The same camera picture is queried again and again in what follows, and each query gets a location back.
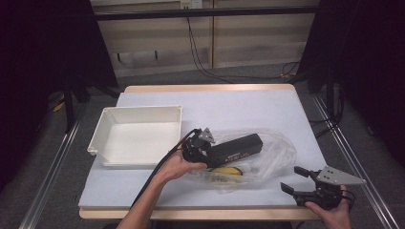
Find white wall socket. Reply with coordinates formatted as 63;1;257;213
180;0;204;10

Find person's right hand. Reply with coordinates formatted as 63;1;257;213
304;185;352;229

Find black horizontal bar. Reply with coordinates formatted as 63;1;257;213
95;5;320;22

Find black curtain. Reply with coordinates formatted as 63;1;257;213
0;0;119;194
298;0;405;168

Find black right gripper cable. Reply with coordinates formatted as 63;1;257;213
341;189;356;206

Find black rectangular box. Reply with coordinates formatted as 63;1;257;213
205;133;265;169

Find black metal stand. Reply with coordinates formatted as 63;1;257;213
61;75;121;134

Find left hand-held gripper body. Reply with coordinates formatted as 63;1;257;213
181;127;217;165

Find white table mat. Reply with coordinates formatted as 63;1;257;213
77;89;328;210

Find black floor cables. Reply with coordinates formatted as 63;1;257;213
308;85;347;138

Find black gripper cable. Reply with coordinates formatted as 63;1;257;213
341;189;356;206
129;128;201;210

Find clear plastic bag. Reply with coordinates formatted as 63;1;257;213
186;128;299;196

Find white plastic box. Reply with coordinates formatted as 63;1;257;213
87;105;184;169

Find yellow floor object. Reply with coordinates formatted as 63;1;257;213
52;100;66;114

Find person's left hand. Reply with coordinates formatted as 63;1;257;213
155;149;208;189

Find black wall cable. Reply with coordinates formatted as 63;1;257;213
185;16;301;85

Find yellow label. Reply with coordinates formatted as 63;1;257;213
211;165;244;177

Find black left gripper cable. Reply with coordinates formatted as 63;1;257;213
129;128;201;210

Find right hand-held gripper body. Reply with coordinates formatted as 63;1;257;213
293;164;368;211

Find metal floor rail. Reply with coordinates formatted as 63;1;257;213
18;106;88;229
310;94;400;229

